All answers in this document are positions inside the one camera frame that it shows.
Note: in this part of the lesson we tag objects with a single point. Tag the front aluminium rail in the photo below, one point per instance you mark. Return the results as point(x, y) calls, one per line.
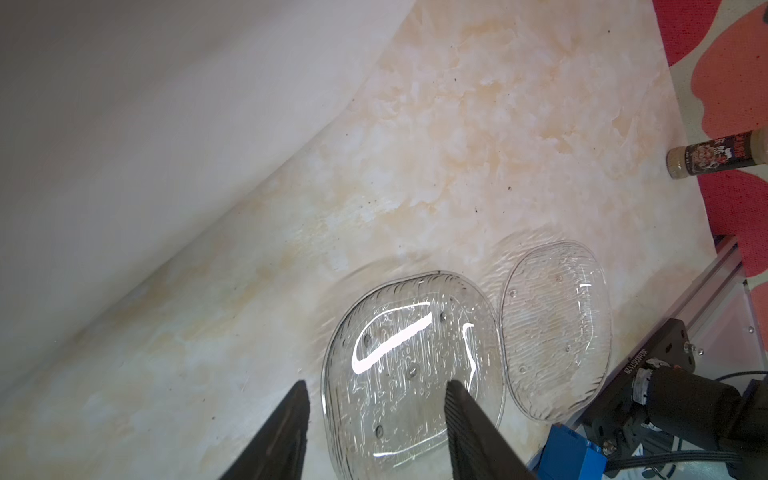
point(722, 322)

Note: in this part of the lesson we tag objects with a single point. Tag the blue small box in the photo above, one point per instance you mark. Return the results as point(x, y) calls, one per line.
point(567, 455)

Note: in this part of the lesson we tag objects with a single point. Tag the right spice jar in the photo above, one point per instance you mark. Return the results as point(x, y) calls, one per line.
point(732, 152)

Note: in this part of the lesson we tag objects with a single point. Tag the clear textured glass plate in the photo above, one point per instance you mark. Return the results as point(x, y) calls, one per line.
point(556, 327)

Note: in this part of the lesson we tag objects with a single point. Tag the grey glass plate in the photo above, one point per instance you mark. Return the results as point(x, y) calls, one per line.
point(385, 371)

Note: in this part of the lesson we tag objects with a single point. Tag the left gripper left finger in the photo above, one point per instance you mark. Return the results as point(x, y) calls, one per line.
point(277, 451)

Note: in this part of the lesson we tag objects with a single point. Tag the white plastic bin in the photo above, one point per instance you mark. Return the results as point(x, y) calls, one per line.
point(127, 127)

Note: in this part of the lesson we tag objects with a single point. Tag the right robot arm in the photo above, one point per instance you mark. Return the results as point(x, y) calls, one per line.
point(709, 414)

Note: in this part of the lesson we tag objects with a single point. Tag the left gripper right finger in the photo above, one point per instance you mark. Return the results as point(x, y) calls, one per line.
point(477, 450)

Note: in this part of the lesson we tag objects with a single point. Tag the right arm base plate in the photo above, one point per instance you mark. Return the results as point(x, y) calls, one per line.
point(617, 420)

